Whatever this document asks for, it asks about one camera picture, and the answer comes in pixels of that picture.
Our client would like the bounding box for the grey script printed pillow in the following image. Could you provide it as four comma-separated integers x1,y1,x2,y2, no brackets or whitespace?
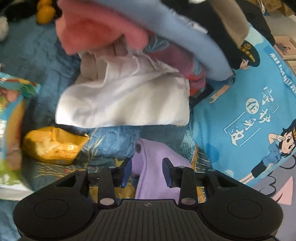
251,155,296,241

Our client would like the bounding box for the pale beige pink garment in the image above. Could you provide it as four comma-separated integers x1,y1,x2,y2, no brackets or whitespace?
79,37,130,80

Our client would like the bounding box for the blue deer printed quilt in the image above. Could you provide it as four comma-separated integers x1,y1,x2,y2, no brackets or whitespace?
0,14,208,241

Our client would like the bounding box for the black and yellow plush toy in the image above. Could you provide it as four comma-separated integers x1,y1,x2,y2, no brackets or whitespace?
0,0,63,42

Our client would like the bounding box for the colourful snack packet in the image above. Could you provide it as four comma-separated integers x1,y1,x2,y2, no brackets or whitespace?
0,72,41,200

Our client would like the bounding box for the white folded garment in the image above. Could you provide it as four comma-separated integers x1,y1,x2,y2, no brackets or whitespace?
55,54,190,127

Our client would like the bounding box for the yellow snack packet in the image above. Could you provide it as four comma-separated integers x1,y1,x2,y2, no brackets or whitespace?
23,126,90,165

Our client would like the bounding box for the light blue garment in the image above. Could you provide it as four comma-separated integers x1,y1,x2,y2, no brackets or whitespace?
92,0,234,81

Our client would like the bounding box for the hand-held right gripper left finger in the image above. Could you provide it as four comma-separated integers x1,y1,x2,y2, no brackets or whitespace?
55,158,133,207

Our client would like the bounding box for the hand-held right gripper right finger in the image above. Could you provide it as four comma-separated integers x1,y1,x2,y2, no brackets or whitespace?
162,158,241,207

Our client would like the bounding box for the picture frame with blue figure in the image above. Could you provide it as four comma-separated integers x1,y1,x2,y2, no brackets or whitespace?
273,35,296,62

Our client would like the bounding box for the coral pink garment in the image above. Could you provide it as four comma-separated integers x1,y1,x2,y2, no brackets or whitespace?
55,0,148,55

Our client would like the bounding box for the purple sweater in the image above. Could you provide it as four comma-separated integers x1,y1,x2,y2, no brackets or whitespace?
131,138,195,200

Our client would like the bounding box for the pink teal floral garment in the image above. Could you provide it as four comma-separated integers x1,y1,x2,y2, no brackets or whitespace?
143,32,208,93

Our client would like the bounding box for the pale picture frame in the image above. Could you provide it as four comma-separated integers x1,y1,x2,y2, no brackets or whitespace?
284,58,296,77

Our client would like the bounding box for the blue cartoon printed pillow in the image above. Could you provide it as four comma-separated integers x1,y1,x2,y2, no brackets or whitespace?
190,22,296,188

